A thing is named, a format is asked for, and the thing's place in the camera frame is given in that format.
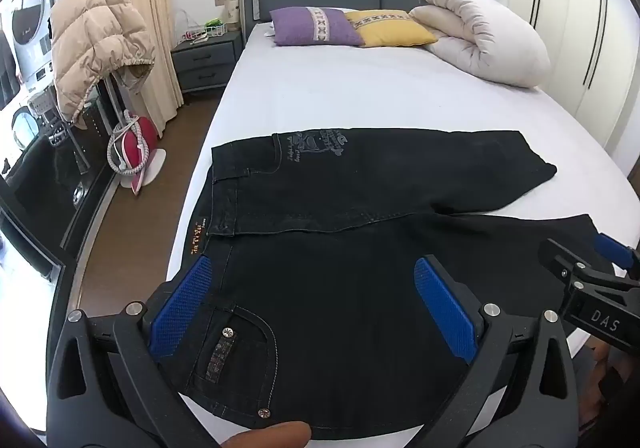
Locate person's right forearm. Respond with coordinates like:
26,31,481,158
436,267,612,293
577,340,640,448

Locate white cable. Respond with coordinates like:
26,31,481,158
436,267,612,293
107,110,151,176

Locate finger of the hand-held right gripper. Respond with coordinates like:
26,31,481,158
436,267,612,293
538,238,593,290
592,233,640,280

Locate folded white duvet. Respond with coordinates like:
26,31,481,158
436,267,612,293
410,0,552,89

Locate glass sliding door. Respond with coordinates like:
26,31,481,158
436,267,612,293
0,0,118,279

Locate beige puffer jacket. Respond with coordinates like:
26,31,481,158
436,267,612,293
49,0,157,125

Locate white wardrobe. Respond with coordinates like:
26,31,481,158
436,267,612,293
507,0,640,164

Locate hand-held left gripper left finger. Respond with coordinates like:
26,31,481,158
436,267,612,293
46,255,236,448

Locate red appliance on white stand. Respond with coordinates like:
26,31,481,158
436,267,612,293
107,115,167,194

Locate grey nightstand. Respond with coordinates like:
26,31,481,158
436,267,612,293
171,30,245,94

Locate yellow pillow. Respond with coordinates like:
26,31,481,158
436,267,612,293
345,9,438,49

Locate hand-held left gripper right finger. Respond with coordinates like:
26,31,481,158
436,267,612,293
412,254,593,448

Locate white wire basket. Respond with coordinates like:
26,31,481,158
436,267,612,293
187,19,229,42

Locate purple pillow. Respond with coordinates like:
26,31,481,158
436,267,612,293
270,6,366,47

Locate person's left hand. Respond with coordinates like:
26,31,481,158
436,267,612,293
220,420,312,448

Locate black pants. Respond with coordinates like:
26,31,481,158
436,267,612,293
187,128,618,434

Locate white bed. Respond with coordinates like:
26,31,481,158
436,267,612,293
165,20,631,448

